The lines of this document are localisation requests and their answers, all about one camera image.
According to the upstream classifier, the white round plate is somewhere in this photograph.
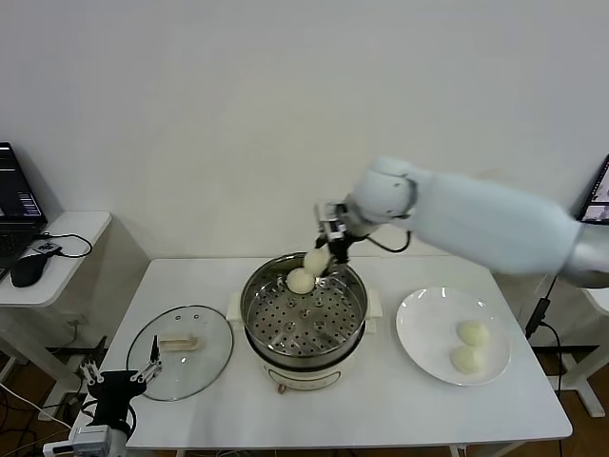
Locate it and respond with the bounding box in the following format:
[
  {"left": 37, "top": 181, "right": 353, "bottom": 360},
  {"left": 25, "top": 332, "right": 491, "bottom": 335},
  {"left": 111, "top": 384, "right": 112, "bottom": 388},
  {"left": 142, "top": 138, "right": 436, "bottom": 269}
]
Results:
[{"left": 394, "top": 286, "right": 513, "bottom": 386}]

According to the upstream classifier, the white steamed baozi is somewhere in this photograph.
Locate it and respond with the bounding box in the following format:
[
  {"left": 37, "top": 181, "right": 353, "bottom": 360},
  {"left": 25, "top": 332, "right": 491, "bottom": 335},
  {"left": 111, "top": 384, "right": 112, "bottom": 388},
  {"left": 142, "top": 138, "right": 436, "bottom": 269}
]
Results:
[
  {"left": 285, "top": 268, "right": 315, "bottom": 294},
  {"left": 455, "top": 319, "right": 491, "bottom": 347},
  {"left": 449, "top": 346, "right": 487, "bottom": 375},
  {"left": 303, "top": 249, "right": 330, "bottom": 276}
]

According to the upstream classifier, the white side desk labelled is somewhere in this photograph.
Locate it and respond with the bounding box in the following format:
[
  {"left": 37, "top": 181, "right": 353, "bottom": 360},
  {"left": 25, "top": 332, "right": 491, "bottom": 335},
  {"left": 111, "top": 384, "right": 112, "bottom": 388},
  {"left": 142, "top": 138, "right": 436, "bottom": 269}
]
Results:
[{"left": 559, "top": 280, "right": 609, "bottom": 420}]

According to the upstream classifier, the glass pot lid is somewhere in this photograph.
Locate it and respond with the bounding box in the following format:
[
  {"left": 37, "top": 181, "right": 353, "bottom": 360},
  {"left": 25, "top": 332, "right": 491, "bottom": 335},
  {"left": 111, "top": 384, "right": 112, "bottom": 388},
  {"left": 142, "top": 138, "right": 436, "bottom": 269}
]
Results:
[{"left": 126, "top": 305, "right": 235, "bottom": 401}]

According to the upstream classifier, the black computer mouse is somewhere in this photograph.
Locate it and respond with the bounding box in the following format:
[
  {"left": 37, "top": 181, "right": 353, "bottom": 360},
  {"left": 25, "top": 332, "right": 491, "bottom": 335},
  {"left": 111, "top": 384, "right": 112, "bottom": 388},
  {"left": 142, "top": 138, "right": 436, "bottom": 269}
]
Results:
[{"left": 10, "top": 255, "right": 47, "bottom": 288}]

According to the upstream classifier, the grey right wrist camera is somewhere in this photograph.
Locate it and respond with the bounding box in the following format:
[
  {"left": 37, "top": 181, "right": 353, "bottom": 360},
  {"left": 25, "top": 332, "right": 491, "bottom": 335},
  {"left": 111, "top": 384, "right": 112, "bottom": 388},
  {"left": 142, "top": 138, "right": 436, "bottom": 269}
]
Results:
[{"left": 313, "top": 201, "right": 347, "bottom": 239}]

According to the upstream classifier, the black hub cable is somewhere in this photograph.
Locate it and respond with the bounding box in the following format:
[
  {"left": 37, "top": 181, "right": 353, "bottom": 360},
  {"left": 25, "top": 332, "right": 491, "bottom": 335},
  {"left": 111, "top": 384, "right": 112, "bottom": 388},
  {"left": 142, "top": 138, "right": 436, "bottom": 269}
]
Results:
[{"left": 35, "top": 231, "right": 94, "bottom": 260}]

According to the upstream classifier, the white side desk rounded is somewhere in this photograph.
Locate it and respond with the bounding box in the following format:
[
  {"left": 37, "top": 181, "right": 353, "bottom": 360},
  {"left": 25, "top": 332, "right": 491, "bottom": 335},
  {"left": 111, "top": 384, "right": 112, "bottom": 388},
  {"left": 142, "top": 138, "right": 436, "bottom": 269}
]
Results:
[{"left": 0, "top": 210, "right": 115, "bottom": 423}]

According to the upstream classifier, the black metal crossbar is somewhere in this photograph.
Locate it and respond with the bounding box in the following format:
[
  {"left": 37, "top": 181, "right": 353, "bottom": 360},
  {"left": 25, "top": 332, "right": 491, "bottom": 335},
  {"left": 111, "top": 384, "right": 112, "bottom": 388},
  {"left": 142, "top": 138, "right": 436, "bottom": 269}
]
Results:
[
  {"left": 45, "top": 347, "right": 111, "bottom": 356},
  {"left": 530, "top": 343, "right": 601, "bottom": 356}
]

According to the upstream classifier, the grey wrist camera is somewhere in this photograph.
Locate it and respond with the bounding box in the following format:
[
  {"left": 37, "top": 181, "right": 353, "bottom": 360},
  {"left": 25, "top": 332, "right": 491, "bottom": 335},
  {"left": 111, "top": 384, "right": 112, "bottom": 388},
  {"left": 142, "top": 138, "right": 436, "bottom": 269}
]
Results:
[
  {"left": 313, "top": 201, "right": 347, "bottom": 239},
  {"left": 69, "top": 426, "right": 115, "bottom": 453}
]

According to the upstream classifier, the black cable with adapter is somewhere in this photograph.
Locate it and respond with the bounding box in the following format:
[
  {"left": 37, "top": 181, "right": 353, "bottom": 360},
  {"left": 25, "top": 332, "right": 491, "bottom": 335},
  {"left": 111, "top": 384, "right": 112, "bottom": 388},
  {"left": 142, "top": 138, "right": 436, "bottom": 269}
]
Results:
[{"left": 524, "top": 274, "right": 565, "bottom": 394}]

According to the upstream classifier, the black laptop dark screen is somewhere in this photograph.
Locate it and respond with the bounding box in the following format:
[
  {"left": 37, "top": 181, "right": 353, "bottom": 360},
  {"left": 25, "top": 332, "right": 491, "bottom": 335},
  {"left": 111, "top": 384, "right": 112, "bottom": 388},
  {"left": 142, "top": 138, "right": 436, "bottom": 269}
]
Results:
[{"left": 0, "top": 141, "right": 50, "bottom": 282}]

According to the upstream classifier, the cream electric cooking pot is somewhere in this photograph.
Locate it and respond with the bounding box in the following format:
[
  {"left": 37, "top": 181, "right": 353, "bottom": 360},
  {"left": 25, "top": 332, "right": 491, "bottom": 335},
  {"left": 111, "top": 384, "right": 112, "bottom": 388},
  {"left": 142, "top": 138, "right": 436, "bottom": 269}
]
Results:
[{"left": 226, "top": 288, "right": 384, "bottom": 395}]

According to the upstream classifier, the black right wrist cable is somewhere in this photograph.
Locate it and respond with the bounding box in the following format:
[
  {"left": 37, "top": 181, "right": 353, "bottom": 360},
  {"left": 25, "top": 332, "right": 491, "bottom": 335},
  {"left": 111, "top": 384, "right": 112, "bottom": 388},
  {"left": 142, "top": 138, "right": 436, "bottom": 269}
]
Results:
[{"left": 365, "top": 228, "right": 413, "bottom": 253}]

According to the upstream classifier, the stainless steel steamer basket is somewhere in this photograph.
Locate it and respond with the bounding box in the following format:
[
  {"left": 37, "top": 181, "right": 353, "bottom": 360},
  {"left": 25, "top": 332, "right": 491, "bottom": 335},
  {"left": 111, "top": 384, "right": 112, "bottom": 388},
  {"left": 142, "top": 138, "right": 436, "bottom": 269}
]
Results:
[{"left": 240, "top": 251, "right": 370, "bottom": 359}]

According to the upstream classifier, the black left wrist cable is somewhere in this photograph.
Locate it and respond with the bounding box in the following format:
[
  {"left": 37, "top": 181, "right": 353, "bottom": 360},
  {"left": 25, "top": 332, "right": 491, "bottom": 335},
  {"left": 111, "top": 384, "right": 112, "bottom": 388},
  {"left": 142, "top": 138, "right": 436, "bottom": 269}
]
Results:
[{"left": 80, "top": 402, "right": 139, "bottom": 437}]

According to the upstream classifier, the black laptop light screen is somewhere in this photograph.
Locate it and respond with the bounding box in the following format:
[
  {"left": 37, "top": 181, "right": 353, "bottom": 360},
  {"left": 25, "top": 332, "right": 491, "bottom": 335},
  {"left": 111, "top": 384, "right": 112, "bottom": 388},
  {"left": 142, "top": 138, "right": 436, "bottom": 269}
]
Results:
[{"left": 578, "top": 153, "right": 609, "bottom": 223}]

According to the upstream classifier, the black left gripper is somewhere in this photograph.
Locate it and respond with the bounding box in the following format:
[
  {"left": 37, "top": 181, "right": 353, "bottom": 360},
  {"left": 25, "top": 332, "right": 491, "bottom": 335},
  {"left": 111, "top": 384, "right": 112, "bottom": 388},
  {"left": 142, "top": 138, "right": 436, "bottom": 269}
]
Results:
[{"left": 78, "top": 335, "right": 164, "bottom": 426}]

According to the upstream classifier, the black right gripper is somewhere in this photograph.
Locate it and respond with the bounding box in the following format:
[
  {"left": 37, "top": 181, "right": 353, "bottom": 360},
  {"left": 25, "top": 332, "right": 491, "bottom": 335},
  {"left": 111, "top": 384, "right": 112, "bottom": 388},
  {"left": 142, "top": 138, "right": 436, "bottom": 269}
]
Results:
[{"left": 314, "top": 227, "right": 358, "bottom": 278}]

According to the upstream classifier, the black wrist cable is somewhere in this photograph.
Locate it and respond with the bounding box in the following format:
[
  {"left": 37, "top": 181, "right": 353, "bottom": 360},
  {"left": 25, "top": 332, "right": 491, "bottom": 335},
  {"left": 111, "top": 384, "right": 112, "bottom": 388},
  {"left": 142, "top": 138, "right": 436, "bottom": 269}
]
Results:
[
  {"left": 80, "top": 402, "right": 139, "bottom": 437},
  {"left": 365, "top": 228, "right": 413, "bottom": 253}
]

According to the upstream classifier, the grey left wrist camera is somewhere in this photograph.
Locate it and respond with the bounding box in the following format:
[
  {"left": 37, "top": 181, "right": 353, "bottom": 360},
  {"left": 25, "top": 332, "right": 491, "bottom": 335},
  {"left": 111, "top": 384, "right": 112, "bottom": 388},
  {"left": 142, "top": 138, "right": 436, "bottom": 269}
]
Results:
[{"left": 69, "top": 426, "right": 115, "bottom": 453}]

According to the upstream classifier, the white floor cable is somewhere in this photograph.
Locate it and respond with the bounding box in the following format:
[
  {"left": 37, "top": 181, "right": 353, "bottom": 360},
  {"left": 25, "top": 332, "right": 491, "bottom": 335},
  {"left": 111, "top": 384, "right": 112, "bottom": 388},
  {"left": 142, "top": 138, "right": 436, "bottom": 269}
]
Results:
[{"left": 0, "top": 382, "right": 75, "bottom": 429}]

